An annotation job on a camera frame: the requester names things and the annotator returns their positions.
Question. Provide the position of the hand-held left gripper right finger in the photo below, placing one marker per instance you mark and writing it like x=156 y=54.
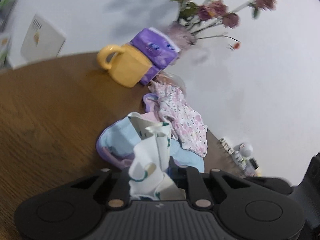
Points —
x=175 y=171

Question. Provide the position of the white astronaut figurine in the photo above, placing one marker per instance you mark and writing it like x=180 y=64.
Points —
x=243 y=151

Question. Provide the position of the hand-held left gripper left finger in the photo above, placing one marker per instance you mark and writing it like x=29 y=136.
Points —
x=122 y=187

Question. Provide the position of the white flat appliance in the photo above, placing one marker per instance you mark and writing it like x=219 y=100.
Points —
x=41 y=41

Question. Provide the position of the mottled purple vase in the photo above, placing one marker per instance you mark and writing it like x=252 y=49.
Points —
x=180 y=36

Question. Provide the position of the purple tissue pack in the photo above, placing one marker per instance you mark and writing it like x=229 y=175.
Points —
x=150 y=76
x=156 y=46

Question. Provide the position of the dried rose bouquet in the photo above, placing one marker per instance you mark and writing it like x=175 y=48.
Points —
x=212 y=7

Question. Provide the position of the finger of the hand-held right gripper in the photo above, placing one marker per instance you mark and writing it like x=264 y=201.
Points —
x=272 y=183

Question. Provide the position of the cream green-flowered garment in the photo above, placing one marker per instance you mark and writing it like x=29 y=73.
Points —
x=150 y=155

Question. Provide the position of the pink floral garment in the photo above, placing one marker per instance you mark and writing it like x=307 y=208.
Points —
x=185 y=122

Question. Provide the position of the storage rack with items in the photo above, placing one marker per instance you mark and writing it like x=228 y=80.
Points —
x=6 y=25

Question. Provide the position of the yellow mug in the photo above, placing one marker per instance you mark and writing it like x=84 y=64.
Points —
x=127 y=66

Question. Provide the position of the small white socket strip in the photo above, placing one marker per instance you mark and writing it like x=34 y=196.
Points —
x=226 y=145

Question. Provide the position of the pastel colour-block garment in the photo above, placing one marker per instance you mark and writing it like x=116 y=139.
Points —
x=120 y=137

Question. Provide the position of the clear plastic bag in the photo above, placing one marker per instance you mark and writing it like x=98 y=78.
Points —
x=172 y=78

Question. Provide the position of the small black box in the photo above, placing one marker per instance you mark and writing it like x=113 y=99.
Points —
x=253 y=164

